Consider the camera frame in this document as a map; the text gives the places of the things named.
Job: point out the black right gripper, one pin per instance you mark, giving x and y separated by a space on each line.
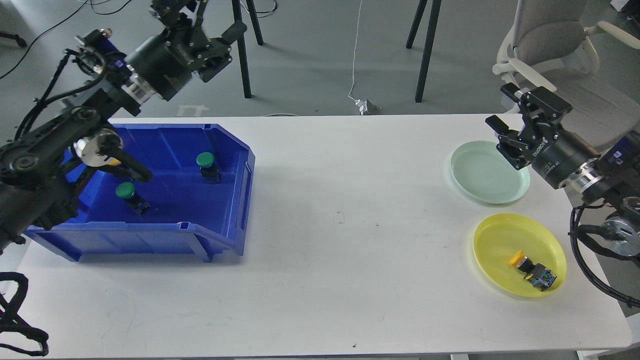
543 143

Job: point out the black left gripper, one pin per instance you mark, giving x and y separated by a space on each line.
166 61

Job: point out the yellow push button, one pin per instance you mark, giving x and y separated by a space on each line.
537 274

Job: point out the green push button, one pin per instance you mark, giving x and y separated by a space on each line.
127 192
208 168

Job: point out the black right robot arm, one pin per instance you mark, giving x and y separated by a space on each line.
607 222

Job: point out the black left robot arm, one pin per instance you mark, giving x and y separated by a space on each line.
79 186

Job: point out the pale green plate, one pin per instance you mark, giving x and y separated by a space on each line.
480 172

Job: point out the yellow plate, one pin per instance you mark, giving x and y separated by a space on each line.
500 236

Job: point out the orange push button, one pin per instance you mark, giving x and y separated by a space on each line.
111 161

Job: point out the black stand leg left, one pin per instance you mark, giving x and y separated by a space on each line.
241 45

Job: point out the black stand leg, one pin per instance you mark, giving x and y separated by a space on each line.
435 8
241 45

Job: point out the grey office chair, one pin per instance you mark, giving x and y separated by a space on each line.
548 46

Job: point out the black stand leg right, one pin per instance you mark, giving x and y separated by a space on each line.
435 8

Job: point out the blue plastic bin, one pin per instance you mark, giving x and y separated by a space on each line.
186 217

